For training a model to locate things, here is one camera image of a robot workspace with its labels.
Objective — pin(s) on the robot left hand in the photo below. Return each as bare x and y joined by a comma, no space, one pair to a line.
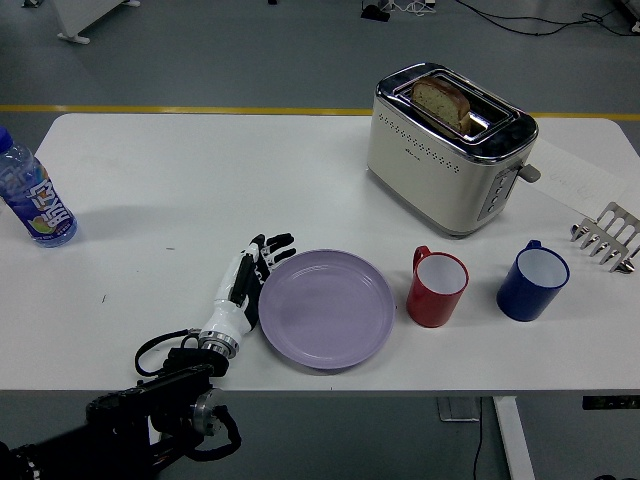
227,315

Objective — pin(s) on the lilac round plate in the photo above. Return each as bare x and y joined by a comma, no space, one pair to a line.
327,310

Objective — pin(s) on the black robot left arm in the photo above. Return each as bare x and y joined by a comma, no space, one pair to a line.
165,400

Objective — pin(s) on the red mug white inside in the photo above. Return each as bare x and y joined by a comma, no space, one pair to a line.
430,307

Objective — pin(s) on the blue-labelled drink bottle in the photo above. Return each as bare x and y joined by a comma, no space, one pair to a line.
42,205

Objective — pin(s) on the cream and chrome toaster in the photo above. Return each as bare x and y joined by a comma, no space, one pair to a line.
425,175

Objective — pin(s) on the grey box under table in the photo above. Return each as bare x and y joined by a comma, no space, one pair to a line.
457,410

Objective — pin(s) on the blue mug white inside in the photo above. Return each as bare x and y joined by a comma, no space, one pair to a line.
522,302

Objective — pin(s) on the brown bread slice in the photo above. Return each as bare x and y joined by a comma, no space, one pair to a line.
440,100

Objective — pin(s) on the white table leg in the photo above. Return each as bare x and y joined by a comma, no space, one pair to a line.
512,440

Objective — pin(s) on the white furniture foot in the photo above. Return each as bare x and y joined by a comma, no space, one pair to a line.
80,17

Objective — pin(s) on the black floor device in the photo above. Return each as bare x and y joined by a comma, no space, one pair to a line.
375,13

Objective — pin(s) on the metal toast rack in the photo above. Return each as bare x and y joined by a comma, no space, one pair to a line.
612,235

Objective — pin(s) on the black table control panel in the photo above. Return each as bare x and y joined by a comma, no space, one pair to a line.
612,402

